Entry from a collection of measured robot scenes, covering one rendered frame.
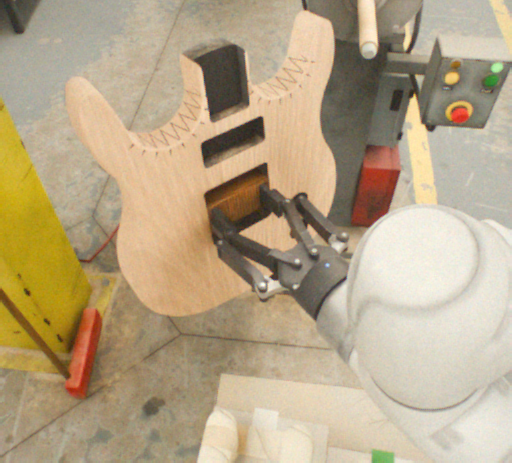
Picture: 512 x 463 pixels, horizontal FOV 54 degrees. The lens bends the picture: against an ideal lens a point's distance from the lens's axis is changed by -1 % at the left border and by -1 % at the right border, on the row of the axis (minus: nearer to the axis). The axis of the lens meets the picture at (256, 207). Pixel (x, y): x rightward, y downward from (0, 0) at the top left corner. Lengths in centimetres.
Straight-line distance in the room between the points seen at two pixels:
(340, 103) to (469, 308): 122
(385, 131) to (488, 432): 123
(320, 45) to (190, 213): 27
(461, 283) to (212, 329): 169
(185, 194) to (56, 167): 206
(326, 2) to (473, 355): 92
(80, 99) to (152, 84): 255
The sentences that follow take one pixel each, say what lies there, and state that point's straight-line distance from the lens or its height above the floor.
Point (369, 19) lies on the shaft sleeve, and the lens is 102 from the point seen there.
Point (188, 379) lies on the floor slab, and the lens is 189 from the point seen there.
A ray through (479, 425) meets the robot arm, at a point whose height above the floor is 132.
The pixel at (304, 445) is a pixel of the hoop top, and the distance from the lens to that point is 56.
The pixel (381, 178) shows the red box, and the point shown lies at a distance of 168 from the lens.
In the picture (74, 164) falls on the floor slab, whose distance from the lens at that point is 265.
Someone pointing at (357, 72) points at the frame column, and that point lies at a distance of 144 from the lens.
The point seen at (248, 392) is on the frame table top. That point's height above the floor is 93.
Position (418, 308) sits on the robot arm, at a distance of 31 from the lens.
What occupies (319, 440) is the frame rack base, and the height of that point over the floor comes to 110.
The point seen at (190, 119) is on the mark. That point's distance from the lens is 59.
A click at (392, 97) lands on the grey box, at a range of 153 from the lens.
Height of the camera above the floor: 175
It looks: 49 degrees down
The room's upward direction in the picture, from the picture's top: straight up
